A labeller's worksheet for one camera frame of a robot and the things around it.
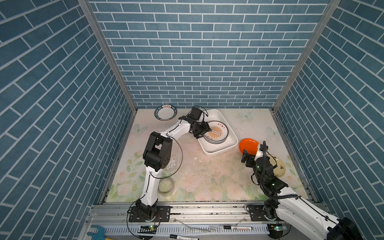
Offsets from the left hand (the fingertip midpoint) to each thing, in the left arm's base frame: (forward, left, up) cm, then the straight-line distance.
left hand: (209, 131), depth 96 cm
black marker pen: (-54, +16, -8) cm, 57 cm away
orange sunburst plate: (+2, -7, -5) cm, 9 cm away
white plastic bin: (-2, -16, -7) cm, 18 cm away
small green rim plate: (+27, +33, -10) cm, 44 cm away
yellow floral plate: (-24, -40, -7) cm, 48 cm away
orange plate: (-7, -27, -7) cm, 29 cm away
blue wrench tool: (-52, +53, -8) cm, 75 cm away
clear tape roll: (-31, +26, -10) cm, 42 cm away
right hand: (-16, -22, +4) cm, 27 cm away
